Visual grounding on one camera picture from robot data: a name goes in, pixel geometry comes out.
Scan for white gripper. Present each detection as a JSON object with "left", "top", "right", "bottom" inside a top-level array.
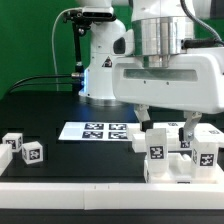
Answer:
[{"left": 112, "top": 47, "right": 224, "bottom": 143}]

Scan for white chair seat with pegs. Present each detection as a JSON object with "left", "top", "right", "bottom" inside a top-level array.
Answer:
[{"left": 144, "top": 153, "right": 224, "bottom": 184}]

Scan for white tagged cube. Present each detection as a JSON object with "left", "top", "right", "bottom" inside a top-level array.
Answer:
[
  {"left": 2, "top": 133, "right": 23, "bottom": 153},
  {"left": 22, "top": 141, "right": 43, "bottom": 164}
]

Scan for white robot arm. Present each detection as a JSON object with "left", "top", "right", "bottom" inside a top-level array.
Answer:
[{"left": 80, "top": 0, "right": 224, "bottom": 141}]

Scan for white block chair part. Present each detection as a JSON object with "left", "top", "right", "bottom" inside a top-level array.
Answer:
[{"left": 132, "top": 133, "right": 190, "bottom": 153}]

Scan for white marker sheet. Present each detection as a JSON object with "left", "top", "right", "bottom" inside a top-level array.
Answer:
[{"left": 58, "top": 121, "right": 134, "bottom": 142}]

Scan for white chair back frame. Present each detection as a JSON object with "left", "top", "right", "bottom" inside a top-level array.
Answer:
[{"left": 127, "top": 122, "right": 224, "bottom": 148}]

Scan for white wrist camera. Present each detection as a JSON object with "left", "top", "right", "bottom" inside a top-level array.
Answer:
[{"left": 113, "top": 29, "right": 135, "bottom": 56}]

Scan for white front border rail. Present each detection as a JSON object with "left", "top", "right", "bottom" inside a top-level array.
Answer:
[{"left": 0, "top": 183, "right": 224, "bottom": 210}]

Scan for white border rail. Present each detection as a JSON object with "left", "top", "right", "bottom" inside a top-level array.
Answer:
[
  {"left": 0, "top": 144, "right": 12, "bottom": 176},
  {"left": 0, "top": 183, "right": 224, "bottom": 210}
]

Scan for grey corrugated hose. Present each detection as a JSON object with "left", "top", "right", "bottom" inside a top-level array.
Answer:
[{"left": 179, "top": 0, "right": 224, "bottom": 48}]

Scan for black camera on stand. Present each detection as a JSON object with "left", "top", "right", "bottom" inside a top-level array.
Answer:
[{"left": 63, "top": 6, "right": 116, "bottom": 77}]

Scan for black cables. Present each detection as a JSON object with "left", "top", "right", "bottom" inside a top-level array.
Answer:
[{"left": 5, "top": 73, "right": 84, "bottom": 95}]

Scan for white thin cable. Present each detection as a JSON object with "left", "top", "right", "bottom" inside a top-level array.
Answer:
[{"left": 50, "top": 7, "right": 78, "bottom": 92}]

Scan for white left border rail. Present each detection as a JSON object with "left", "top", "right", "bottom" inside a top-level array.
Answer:
[{"left": 0, "top": 144, "right": 12, "bottom": 176}]

